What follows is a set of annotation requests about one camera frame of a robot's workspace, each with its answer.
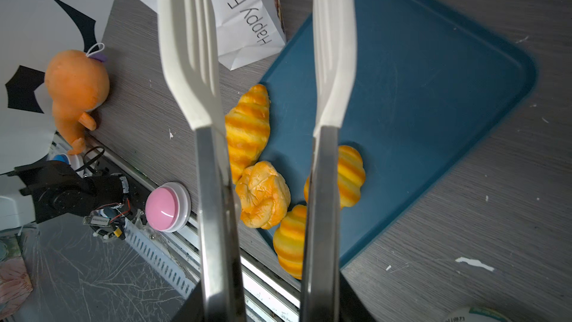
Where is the teal plastic tray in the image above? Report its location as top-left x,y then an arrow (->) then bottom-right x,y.
254,0 -> 538,269

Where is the blue push button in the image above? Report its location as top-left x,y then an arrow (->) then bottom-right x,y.
51,154 -> 84,172

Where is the orange plush toy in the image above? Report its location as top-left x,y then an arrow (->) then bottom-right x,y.
45,43 -> 110,155

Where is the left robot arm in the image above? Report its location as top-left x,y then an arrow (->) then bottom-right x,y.
1,160 -> 128,230

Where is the pink push button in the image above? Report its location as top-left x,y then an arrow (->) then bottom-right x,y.
144,182 -> 192,233

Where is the white cable duct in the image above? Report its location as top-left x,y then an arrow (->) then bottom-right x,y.
125,220 -> 197,298

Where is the white paper gift bag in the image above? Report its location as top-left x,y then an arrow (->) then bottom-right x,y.
142,0 -> 286,87

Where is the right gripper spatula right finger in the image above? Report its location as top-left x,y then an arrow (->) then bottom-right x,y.
299,0 -> 358,321

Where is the fake croissant bottom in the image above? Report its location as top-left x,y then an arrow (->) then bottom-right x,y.
273,205 -> 307,280

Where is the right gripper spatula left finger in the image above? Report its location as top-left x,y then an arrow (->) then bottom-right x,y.
157,0 -> 247,321

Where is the fake croissant small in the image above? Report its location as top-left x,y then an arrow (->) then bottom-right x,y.
303,145 -> 367,210

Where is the round fake bread roll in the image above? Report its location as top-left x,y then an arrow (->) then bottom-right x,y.
235,161 -> 291,230

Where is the fake croissant large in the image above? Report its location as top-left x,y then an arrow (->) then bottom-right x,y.
225,84 -> 271,183

